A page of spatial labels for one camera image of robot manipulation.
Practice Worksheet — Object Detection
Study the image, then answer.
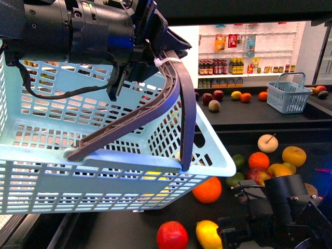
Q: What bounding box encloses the small orange tangerine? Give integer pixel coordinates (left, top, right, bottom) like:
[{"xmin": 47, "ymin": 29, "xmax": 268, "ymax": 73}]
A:
[{"xmin": 248, "ymin": 152, "xmax": 270, "ymax": 170}]

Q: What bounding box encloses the brown kiwi lower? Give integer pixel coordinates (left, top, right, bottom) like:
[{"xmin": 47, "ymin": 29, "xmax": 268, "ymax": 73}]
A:
[{"xmin": 305, "ymin": 183, "xmax": 319, "ymax": 196}]

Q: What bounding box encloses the green lime lower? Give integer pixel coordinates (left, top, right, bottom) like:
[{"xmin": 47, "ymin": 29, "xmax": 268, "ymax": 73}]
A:
[{"xmin": 226, "ymin": 172, "xmax": 245, "ymax": 188}]

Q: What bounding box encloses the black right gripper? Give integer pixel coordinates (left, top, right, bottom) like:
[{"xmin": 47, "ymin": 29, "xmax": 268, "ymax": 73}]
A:
[{"xmin": 217, "ymin": 180, "xmax": 274, "ymax": 248}]

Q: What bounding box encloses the red chili pepper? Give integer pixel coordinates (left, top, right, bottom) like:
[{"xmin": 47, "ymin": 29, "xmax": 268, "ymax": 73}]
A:
[{"xmin": 315, "ymin": 168, "xmax": 332, "ymax": 174}]

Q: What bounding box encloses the green lime upper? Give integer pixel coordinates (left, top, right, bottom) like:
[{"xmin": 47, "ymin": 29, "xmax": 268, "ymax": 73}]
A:
[{"xmin": 232, "ymin": 154, "xmax": 246, "ymax": 170}]

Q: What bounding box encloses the small blue basket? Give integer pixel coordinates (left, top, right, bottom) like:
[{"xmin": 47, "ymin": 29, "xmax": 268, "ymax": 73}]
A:
[{"xmin": 267, "ymin": 72, "xmax": 312, "ymax": 114}]

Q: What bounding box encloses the red pomegranate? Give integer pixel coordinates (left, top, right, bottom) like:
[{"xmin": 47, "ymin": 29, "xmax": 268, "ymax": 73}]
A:
[{"xmin": 156, "ymin": 221, "xmax": 189, "ymax": 249}]

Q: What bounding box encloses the light blue shopping basket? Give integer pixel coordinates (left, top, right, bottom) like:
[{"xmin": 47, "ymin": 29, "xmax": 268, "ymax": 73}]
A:
[{"xmin": 1, "ymin": 52, "xmax": 236, "ymax": 214}]

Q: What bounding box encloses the yellow orange fruit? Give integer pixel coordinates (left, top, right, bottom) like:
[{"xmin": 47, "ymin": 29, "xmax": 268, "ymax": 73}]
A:
[{"xmin": 267, "ymin": 163, "xmax": 293, "ymax": 177}]

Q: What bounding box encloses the yellow russet apple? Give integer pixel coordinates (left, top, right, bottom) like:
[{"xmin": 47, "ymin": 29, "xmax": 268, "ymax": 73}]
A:
[{"xmin": 282, "ymin": 146, "xmax": 307, "ymax": 168}]

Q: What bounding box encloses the green lime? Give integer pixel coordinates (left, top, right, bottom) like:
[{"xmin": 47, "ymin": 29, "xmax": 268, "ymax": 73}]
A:
[
  {"xmin": 232, "ymin": 154, "xmax": 246, "ymax": 170},
  {"xmin": 226, "ymin": 172, "xmax": 245, "ymax": 188}
]

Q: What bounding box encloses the red apple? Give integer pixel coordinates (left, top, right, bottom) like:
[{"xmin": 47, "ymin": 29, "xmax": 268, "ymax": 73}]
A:
[{"xmin": 246, "ymin": 168, "xmax": 272, "ymax": 186}]

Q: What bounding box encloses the yellow lemon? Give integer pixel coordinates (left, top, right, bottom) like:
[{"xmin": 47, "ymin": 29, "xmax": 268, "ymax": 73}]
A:
[
  {"xmin": 231, "ymin": 91, "xmax": 242, "ymax": 101},
  {"xmin": 196, "ymin": 220, "xmax": 223, "ymax": 249}
]

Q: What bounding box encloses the white round pear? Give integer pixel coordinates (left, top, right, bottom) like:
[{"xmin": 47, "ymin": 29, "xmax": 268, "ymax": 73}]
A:
[{"xmin": 257, "ymin": 134, "xmax": 279, "ymax": 154}]

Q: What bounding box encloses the large middle orange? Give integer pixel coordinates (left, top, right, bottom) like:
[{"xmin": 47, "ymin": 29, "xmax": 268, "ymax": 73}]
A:
[{"xmin": 192, "ymin": 176, "xmax": 222, "ymax": 204}]

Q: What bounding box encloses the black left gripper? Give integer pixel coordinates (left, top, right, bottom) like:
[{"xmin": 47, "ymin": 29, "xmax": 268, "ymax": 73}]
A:
[{"xmin": 107, "ymin": 1, "xmax": 191, "ymax": 101}]

